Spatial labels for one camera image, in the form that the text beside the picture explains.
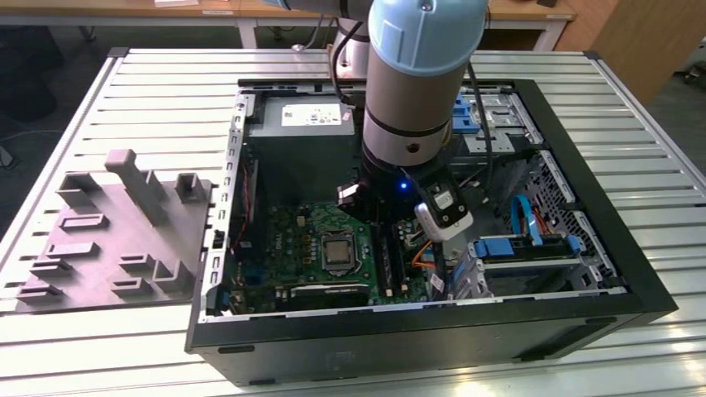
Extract black camera cable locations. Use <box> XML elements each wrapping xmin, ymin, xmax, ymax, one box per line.
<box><xmin>464</xmin><ymin>61</ymin><xmax>497</xmax><ymax>203</ymax></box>

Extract green motherboard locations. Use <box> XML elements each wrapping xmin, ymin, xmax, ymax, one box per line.
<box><xmin>223</xmin><ymin>198</ymin><xmax>436</xmax><ymax>315</ymax></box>

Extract wooden cabinet panel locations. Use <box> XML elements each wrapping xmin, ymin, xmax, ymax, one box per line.
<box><xmin>556</xmin><ymin>0</ymin><xmax>706</xmax><ymax>107</ymax></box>

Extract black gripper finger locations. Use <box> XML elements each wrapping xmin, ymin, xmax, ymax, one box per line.
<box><xmin>335</xmin><ymin>183</ymin><xmax>389</xmax><ymax>233</ymax></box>

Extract wooden desk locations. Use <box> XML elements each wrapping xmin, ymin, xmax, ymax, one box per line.
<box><xmin>0</xmin><ymin>0</ymin><xmax>578</xmax><ymax>51</ymax></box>

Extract silver CPU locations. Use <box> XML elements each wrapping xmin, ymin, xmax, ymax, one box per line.
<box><xmin>323</xmin><ymin>241</ymin><xmax>355</xmax><ymax>266</ymax></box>

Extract black graphics card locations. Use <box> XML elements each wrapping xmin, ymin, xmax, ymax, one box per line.
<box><xmin>275</xmin><ymin>280</ymin><xmax>372</xmax><ymax>311</ymax></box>

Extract metal disk bay cage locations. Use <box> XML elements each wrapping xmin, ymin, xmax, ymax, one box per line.
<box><xmin>465</xmin><ymin>235</ymin><xmax>630</xmax><ymax>299</ymax></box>

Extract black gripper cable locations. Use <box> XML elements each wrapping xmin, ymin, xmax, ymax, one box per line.
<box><xmin>327</xmin><ymin>20</ymin><xmax>368</xmax><ymax>109</ymax></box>

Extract red orange power wires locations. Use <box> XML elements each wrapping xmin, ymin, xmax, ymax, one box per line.
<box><xmin>409</xmin><ymin>242</ymin><xmax>441</xmax><ymax>272</ymax></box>

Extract blue empty disk carrier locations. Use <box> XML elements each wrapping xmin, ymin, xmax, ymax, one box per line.
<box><xmin>444</xmin><ymin>247</ymin><xmax>487</xmax><ymax>301</ymax></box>

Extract blue SATA cable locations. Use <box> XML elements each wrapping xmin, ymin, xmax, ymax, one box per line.
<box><xmin>510</xmin><ymin>194</ymin><xmax>544</xmax><ymax>247</ymax></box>

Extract grey parts rack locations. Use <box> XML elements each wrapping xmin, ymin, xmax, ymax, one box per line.
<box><xmin>14</xmin><ymin>148</ymin><xmax>219</xmax><ymax>318</ymax></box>

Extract black chair base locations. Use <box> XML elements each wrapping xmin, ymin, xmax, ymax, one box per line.
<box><xmin>672</xmin><ymin>49</ymin><xmax>706</xmax><ymax>86</ymax></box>

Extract grey power supply unit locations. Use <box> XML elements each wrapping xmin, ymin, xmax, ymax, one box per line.
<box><xmin>241</xmin><ymin>95</ymin><xmax>365</xmax><ymax>208</ymax></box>

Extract CPU socket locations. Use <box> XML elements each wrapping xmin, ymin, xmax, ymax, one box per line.
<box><xmin>316</xmin><ymin>230</ymin><xmax>365</xmax><ymax>279</ymax></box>

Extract hard disk in blue carrier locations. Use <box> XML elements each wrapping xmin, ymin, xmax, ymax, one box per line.
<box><xmin>472</xmin><ymin>233</ymin><xmax>583</xmax><ymax>262</ymax></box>

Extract blue plastic drive bracket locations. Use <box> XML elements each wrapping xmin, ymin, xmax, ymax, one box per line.
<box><xmin>451</xmin><ymin>93</ymin><xmax>480</xmax><ymax>136</ymax></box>

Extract metal drive cage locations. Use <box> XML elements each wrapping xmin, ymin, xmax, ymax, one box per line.
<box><xmin>448</xmin><ymin>84</ymin><xmax>544</xmax><ymax>179</ymax></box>

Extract black PC case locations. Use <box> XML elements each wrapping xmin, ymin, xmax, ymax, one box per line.
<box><xmin>183</xmin><ymin>78</ymin><xmax>679</xmax><ymax>388</ymax></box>

